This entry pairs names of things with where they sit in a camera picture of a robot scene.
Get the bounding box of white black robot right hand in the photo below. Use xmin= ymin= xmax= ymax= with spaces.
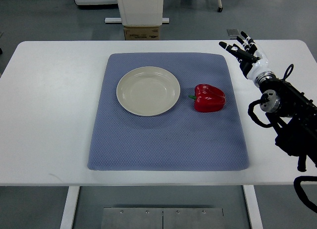
xmin=219 ymin=31 xmax=268 ymax=81

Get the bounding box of red bell pepper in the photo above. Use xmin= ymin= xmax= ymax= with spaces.
xmin=188 ymin=84 xmax=226 ymax=113

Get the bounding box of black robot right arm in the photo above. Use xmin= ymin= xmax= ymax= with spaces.
xmin=248 ymin=64 xmax=317 ymax=172

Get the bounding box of small grey floor plate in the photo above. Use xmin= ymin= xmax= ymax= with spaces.
xmin=226 ymin=29 xmax=240 ymax=37

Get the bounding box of cream round plate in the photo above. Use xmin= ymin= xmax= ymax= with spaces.
xmin=116 ymin=66 xmax=181 ymax=117

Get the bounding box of metal floor plate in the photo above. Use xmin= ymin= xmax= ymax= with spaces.
xmin=101 ymin=207 xmax=225 ymax=229

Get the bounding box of rolling chair leg with caster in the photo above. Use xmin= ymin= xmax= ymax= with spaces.
xmin=217 ymin=0 xmax=223 ymax=12

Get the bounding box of blue textured mat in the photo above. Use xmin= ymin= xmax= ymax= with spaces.
xmin=88 ymin=52 xmax=249 ymax=171

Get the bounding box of cardboard box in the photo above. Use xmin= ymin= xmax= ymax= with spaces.
xmin=123 ymin=26 xmax=159 ymax=41

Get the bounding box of white table right leg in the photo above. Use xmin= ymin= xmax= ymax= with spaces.
xmin=243 ymin=185 xmax=263 ymax=229

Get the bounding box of white table leg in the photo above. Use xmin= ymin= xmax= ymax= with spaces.
xmin=243 ymin=185 xmax=263 ymax=229
xmin=60 ymin=186 xmax=80 ymax=229

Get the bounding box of white table left leg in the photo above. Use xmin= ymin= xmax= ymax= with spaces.
xmin=60 ymin=186 xmax=80 ymax=229

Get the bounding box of white pedestal column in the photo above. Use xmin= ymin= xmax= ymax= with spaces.
xmin=105 ymin=0 xmax=170 ymax=27

